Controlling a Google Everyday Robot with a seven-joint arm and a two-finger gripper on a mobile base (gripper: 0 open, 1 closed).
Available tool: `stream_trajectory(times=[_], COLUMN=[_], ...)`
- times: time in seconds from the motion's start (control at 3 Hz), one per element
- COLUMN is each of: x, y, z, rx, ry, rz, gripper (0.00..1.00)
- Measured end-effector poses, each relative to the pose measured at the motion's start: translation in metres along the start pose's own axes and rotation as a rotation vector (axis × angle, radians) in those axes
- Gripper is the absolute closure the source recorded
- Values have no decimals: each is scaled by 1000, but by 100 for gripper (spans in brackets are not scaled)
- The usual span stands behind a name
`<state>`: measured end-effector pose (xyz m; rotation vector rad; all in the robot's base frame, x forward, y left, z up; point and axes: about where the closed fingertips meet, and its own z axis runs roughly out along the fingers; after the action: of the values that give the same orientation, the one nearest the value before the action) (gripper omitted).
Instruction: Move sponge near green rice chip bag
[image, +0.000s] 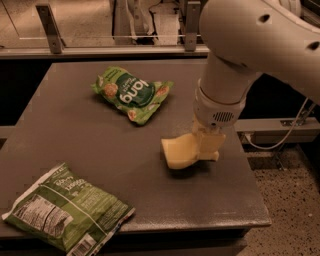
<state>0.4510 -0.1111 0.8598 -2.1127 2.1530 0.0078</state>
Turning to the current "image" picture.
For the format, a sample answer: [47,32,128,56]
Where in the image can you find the right metal rail bracket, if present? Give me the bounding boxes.
[184,0,201,52]

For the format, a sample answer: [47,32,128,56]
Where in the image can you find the green snack bag nutrition label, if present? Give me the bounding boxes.
[2,163,135,256]

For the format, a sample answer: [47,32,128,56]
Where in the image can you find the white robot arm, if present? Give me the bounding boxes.
[194,0,320,160]

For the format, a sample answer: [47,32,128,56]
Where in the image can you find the metal rail bracket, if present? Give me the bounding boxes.
[184,0,201,52]
[36,4,64,54]

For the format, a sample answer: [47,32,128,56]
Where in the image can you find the left metal rail bracket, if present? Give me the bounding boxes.
[36,4,64,54]

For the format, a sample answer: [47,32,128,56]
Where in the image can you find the green rice chip bag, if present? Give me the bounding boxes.
[91,66,174,126]

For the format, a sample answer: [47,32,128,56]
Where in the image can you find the grey metal rail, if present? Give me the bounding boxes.
[0,45,209,60]

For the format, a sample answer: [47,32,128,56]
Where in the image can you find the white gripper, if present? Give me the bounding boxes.
[192,84,246,162]

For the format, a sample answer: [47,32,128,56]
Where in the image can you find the yellow wavy sponge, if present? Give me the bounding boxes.
[161,133,198,170]

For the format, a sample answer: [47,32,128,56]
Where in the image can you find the white cable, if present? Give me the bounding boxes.
[243,98,311,151]

